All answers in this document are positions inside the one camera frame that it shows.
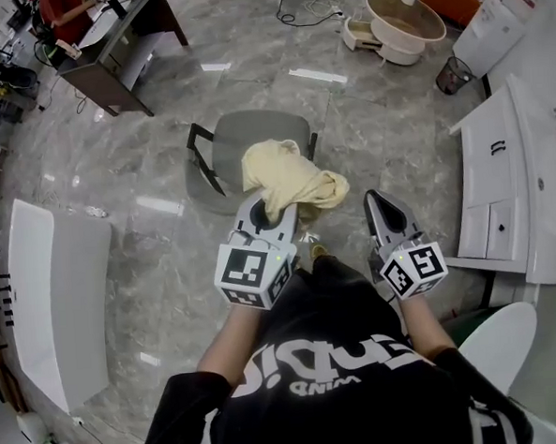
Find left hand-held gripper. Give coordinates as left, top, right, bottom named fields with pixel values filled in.
left=209, top=188, right=306, bottom=314

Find small cream drawer unit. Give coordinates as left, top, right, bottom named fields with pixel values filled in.
left=340, top=14, right=382, bottom=52

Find person's black printed t-shirt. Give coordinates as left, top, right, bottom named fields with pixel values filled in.
left=124, top=242, right=535, bottom=444

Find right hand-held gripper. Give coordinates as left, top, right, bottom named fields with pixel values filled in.
left=363, top=185, right=451, bottom=303

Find person's left forearm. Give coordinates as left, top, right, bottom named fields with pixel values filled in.
left=192, top=303, right=266, bottom=392

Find dark wooden desk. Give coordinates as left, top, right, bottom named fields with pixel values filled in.
left=52, top=0, right=194, bottom=124

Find pale yellow clothes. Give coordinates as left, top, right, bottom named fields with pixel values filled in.
left=239, top=134, right=353, bottom=229

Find round cream coffee table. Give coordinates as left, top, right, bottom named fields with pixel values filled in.
left=365, top=0, right=451, bottom=69

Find white air purifier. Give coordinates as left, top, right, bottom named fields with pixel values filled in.
left=448, top=0, right=531, bottom=81

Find person's right forearm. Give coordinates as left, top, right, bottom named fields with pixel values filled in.
left=397, top=291, right=459, bottom=363

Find black wire waste bin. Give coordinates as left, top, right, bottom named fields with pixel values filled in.
left=433, top=54, right=477, bottom=96

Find thin black floor cable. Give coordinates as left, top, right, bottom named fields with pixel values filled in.
left=72, top=414, right=134, bottom=444

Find white table left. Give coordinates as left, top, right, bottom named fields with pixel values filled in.
left=2, top=192, right=125, bottom=417

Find white vanity cabinet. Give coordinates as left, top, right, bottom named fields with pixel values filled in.
left=444, top=70, right=556, bottom=293

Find white toilet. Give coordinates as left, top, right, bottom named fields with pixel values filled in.
left=453, top=300, right=544, bottom=400

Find grey upholstered chair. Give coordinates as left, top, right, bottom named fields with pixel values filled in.
left=180, top=104, right=324, bottom=219

